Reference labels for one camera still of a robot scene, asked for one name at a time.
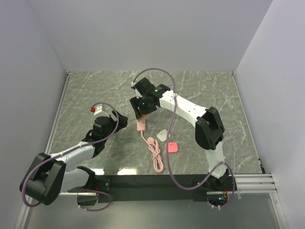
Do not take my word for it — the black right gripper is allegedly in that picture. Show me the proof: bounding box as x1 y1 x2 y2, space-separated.
130 95 157 120

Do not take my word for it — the tan wooden plug adapter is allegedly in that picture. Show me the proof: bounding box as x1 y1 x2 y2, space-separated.
140 114 149 121

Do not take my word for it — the pink power cord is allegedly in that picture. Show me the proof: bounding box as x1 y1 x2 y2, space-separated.
140 130 164 173

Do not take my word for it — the pink power strip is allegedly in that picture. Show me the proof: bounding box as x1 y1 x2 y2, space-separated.
137 120 146 132

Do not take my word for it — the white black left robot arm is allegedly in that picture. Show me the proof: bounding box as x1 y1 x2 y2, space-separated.
20 110 128 208

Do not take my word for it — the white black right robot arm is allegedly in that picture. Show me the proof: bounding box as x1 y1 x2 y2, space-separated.
130 78 229 190

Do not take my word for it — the white square plug adapter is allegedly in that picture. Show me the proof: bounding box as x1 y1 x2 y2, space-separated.
156 129 167 142

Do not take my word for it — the red square plug adapter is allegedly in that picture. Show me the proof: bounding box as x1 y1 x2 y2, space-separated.
168 142 179 153

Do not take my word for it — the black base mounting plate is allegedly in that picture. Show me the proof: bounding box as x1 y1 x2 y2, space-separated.
69 174 239 204

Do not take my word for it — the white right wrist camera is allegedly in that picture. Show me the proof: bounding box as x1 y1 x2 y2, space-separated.
131 82 142 99

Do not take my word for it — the aluminium rail left edge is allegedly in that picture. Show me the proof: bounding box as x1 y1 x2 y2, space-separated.
44 71 73 155

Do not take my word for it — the aluminium rail frame front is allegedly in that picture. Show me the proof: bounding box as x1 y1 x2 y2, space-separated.
228 173 278 194

